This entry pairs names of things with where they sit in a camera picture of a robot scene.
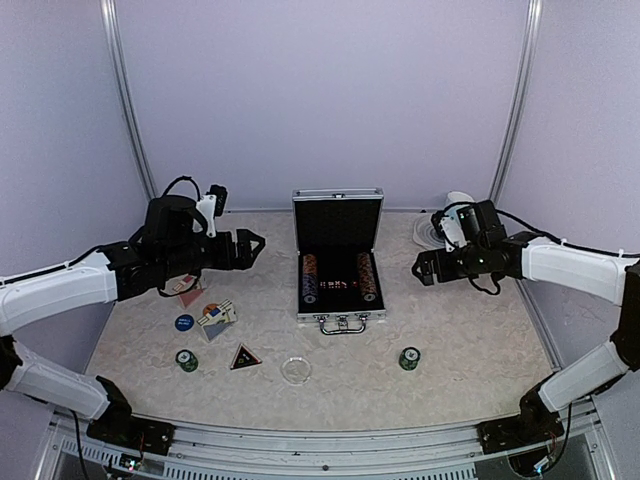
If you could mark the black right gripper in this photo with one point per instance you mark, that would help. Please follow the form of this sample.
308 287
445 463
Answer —
444 273

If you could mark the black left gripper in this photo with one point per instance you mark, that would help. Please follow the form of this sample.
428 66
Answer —
226 260

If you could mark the blue playing card deck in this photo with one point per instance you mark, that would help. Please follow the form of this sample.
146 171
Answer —
215 323

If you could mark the aluminium poker case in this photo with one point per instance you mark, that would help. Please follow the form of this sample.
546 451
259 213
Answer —
335 226

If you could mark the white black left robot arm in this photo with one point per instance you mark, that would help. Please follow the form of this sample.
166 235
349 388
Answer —
34 296

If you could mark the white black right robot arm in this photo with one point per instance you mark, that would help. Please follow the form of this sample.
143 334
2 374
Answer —
564 283

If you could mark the white swirl plate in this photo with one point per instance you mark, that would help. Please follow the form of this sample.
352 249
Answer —
425 234

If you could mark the right poker chip row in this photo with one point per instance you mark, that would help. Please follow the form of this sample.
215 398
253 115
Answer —
367 284

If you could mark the poker chip row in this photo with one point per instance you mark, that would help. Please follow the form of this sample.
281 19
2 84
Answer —
367 284
310 283

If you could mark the left poker chip row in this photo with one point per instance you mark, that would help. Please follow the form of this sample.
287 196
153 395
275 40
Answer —
310 283

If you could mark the orange round button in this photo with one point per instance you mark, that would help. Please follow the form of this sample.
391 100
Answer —
209 308

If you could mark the light blue ribbed cup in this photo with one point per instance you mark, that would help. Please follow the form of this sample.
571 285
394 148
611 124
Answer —
458 196

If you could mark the red playing card deck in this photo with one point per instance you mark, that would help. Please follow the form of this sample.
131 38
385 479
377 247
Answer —
188 289

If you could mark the red dice row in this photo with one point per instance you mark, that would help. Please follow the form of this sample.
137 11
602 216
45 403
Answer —
334 285

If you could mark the right green chip stack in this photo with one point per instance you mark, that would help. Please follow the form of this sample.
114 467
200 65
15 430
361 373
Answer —
409 358

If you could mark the green chip stack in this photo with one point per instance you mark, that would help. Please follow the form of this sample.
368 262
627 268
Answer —
409 358
187 360

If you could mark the blue small blind button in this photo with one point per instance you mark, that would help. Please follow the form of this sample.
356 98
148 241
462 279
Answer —
184 322

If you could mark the black triangular dealer button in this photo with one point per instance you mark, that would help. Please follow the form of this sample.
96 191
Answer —
244 358

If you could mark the left green chip stack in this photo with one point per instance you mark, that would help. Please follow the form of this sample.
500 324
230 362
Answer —
187 360

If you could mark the clear round plastic lid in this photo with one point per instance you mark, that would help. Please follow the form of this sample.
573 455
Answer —
296 370

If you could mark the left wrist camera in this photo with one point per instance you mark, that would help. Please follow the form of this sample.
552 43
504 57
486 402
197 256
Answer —
210 206

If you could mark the front aluminium rail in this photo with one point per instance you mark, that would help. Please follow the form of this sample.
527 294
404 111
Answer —
208 452

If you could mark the right aluminium frame post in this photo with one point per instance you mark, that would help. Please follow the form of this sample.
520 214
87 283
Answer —
519 98

